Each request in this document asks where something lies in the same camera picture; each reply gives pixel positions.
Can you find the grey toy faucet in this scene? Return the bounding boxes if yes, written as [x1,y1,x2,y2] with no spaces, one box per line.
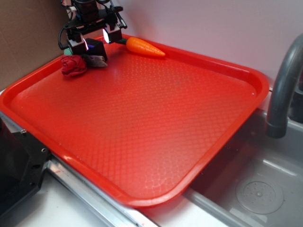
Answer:
[266,35,303,139]

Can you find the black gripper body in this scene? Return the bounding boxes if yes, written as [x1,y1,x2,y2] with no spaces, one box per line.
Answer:
[63,0,127,38]

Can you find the brown cardboard panel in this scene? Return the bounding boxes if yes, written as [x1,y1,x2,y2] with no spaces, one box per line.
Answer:
[0,0,68,90]

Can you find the black cable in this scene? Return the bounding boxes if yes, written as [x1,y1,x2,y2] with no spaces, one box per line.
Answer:
[58,23,71,50]

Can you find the orange toy carrot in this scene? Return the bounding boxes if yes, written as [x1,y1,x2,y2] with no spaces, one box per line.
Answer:
[116,37,166,57]

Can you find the brown wood piece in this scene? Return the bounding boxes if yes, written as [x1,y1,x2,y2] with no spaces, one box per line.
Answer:
[82,54,107,68]

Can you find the grey toy sink basin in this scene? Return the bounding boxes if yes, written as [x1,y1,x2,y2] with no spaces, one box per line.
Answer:
[184,110,303,227]

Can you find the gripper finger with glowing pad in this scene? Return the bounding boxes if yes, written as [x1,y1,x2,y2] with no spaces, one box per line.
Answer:
[67,34,88,55]
[102,23,123,44]

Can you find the red plastic tray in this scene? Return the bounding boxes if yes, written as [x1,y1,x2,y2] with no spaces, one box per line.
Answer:
[0,44,269,208]

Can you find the green ball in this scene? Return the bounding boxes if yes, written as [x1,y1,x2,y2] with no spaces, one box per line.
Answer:
[63,48,72,56]

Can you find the crumpled red cloth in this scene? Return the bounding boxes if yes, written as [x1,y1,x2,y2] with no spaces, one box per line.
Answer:
[61,55,87,78]

